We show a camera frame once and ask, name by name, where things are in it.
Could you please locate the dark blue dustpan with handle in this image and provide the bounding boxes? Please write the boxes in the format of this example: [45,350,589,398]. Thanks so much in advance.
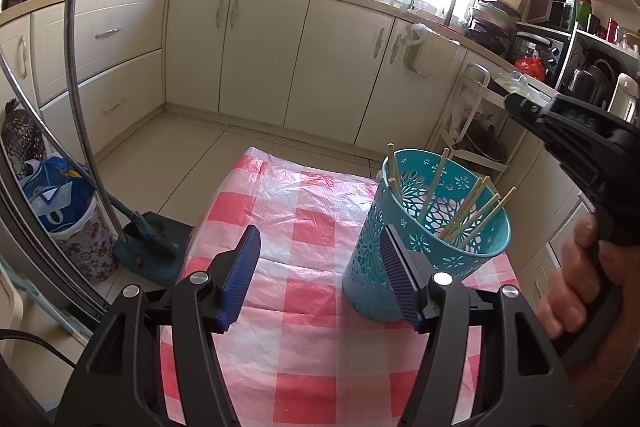
[64,0,195,284]

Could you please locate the red plastic bag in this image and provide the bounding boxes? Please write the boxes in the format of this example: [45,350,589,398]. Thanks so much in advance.
[515,57,547,81]

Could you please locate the floral waste bin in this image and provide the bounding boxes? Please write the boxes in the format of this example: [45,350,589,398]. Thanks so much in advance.
[49,202,119,284]

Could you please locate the blue white plastic bag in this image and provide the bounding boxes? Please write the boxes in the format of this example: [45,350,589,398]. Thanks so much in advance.
[20,157,97,234]

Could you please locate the bunch of bamboo chopsticks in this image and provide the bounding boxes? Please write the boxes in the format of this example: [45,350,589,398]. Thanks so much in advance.
[387,144,517,244]

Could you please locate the white storage rack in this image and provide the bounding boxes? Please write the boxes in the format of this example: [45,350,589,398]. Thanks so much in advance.
[434,63,512,174]

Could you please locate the black power cable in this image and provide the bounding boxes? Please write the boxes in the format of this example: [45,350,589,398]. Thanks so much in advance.
[0,329,77,371]

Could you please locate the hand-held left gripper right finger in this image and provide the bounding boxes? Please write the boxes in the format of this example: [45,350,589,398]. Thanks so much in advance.
[377,226,587,427]

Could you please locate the stainless steel pot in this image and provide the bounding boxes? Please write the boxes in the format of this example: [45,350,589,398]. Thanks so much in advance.
[565,68,602,106]

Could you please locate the dark wok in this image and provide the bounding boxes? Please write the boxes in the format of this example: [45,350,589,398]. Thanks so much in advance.
[459,119,509,164]

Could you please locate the white electric kettle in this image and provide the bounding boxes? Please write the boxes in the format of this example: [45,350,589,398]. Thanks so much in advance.
[607,73,640,121]

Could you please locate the person's right hand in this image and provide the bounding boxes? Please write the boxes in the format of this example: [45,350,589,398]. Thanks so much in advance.
[537,207,640,393]

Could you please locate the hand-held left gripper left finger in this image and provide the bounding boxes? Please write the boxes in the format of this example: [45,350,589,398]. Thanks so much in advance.
[54,224,263,427]

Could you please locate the cream kitchen base cabinets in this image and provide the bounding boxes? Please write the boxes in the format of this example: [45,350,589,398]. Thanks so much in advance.
[0,0,601,308]

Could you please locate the teal perforated plastic basket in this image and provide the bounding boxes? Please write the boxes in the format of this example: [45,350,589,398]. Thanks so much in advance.
[342,148,512,324]

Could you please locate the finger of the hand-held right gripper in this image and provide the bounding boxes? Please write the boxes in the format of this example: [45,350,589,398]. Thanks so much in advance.
[509,105,564,158]
[504,93,557,118]

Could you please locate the red white checkered tablecloth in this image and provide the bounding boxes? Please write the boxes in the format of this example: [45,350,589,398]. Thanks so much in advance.
[159,146,517,427]

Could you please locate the black mesh bag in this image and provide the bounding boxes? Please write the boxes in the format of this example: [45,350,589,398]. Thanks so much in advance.
[2,101,47,168]

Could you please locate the black toaster oven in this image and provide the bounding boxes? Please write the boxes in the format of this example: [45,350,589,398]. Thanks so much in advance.
[510,22,577,84]

